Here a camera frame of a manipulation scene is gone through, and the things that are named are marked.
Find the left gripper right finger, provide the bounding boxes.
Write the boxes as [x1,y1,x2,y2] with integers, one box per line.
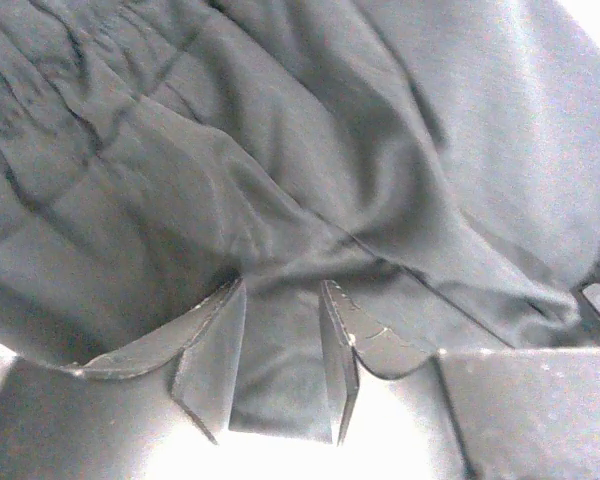
[320,281,600,479]

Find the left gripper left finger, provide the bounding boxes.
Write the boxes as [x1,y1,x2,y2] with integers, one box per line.
[0,280,246,479]

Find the black trousers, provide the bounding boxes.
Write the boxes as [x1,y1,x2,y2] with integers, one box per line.
[0,1,600,440]

